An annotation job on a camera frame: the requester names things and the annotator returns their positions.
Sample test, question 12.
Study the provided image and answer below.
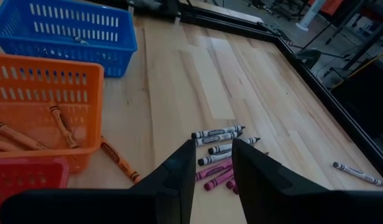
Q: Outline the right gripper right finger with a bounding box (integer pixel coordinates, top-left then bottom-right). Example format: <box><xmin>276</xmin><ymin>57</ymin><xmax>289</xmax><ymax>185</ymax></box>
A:
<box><xmin>231</xmin><ymin>138</ymin><xmax>383</xmax><ymax>224</ymax></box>

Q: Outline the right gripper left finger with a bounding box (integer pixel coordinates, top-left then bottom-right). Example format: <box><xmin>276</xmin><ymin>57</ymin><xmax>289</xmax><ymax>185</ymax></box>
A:
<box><xmin>0</xmin><ymin>139</ymin><xmax>197</xmax><ymax>224</ymax></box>

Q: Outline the purple crayon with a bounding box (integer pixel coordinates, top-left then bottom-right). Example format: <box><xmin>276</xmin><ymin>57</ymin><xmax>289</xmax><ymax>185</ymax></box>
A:
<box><xmin>195</xmin><ymin>158</ymin><xmax>233</xmax><ymax>182</ymax></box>
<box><xmin>203</xmin><ymin>169</ymin><xmax>235</xmax><ymax>192</ymax></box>
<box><xmin>226</xmin><ymin>177</ymin><xmax>239</xmax><ymax>195</ymax></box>

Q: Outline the white crayon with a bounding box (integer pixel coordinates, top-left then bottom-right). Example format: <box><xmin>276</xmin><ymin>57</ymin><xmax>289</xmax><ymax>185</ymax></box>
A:
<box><xmin>332</xmin><ymin>161</ymin><xmax>383</xmax><ymax>187</ymax></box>

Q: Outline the red plastic basket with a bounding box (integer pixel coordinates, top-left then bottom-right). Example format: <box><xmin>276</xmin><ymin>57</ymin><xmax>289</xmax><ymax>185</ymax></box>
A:
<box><xmin>0</xmin><ymin>156</ymin><xmax>70</xmax><ymax>224</ymax></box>

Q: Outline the orange plastic basket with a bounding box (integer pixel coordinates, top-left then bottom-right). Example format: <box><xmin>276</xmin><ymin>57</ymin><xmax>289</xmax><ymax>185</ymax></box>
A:
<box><xmin>0</xmin><ymin>52</ymin><xmax>105</xmax><ymax>174</ymax></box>

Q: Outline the blue plastic basket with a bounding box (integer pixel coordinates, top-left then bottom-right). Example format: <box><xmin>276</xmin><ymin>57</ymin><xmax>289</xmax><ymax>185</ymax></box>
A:
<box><xmin>0</xmin><ymin>0</ymin><xmax>139</xmax><ymax>78</ymax></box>

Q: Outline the white pedestal post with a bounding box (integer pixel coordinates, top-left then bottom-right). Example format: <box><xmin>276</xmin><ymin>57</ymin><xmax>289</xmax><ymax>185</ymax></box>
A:
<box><xmin>295</xmin><ymin>0</ymin><xmax>328</xmax><ymax>32</ymax></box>

